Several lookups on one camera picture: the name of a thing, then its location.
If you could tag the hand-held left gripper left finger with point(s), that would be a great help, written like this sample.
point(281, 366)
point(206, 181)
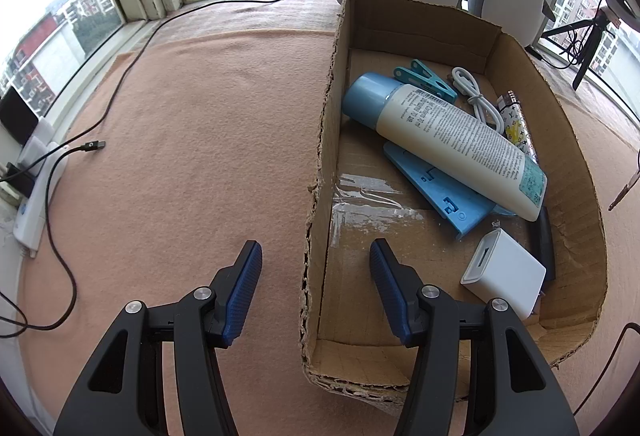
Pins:
point(245, 286)

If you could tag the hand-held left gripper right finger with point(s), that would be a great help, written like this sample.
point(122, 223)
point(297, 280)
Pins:
point(390, 286)

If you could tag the brown cardboard box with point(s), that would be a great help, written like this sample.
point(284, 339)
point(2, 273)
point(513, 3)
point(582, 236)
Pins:
point(350, 306)

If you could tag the blue phone stand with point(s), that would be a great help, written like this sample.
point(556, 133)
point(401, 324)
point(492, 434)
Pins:
point(440, 191)

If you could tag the white wall charger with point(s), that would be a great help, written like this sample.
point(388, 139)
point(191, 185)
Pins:
point(500, 273)

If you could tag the black device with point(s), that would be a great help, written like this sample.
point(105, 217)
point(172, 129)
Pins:
point(545, 246)

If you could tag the white lotion bottle blue cap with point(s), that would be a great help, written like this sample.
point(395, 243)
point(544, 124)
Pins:
point(450, 135)

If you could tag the teal plastic clip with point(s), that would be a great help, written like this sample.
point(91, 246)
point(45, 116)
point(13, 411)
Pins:
point(420, 75)

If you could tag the white power strip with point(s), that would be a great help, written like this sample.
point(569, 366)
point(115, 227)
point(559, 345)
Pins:
point(35, 201)

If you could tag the small black plug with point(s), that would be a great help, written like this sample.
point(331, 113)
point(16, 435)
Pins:
point(20, 181)

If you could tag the checked blanket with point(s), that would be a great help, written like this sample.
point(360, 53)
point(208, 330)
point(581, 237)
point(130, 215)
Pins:
point(240, 13)

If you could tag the black inline remote control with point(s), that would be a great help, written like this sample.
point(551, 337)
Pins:
point(539, 54)

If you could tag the large black power adapter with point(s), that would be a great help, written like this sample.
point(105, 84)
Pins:
point(17, 120)

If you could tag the black tripod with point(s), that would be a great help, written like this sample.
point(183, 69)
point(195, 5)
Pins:
point(587, 60)

